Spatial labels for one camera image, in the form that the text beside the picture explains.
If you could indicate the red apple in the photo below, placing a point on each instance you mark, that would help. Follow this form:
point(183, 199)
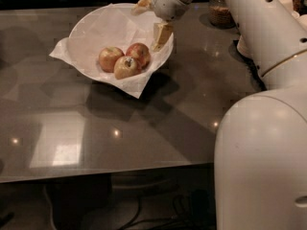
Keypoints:
point(140, 52)

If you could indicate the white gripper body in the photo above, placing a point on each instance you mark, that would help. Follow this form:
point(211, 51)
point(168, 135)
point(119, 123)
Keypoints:
point(167, 3)

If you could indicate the red-yellow apple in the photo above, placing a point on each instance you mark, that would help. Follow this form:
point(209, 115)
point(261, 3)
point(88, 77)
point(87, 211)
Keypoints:
point(108, 57)
point(126, 67)

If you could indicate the black mat under plates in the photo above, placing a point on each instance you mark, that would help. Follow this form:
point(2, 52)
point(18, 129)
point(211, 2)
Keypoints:
point(254, 78)

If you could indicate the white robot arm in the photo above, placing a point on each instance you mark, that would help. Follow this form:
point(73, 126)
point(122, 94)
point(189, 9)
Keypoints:
point(260, 159)

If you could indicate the tall stack of plates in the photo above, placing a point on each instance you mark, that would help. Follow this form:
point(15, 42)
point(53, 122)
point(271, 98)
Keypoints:
point(243, 48)

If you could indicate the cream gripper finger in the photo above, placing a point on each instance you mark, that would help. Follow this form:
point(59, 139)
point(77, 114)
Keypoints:
point(142, 6)
point(161, 34)

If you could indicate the white paper liner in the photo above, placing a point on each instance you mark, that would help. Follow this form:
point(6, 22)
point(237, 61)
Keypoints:
point(92, 39)

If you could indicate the front red-yellow apple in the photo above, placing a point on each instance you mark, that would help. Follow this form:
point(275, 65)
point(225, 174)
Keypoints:
point(126, 67)

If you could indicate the left red-yellow apple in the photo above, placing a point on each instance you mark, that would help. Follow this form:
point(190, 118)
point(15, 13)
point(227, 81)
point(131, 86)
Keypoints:
point(108, 57)

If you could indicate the white bowl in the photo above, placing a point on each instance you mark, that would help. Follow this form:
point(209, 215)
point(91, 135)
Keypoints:
point(96, 32)

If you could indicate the glass jar with grains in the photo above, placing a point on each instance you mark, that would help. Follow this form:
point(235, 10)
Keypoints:
point(219, 14)

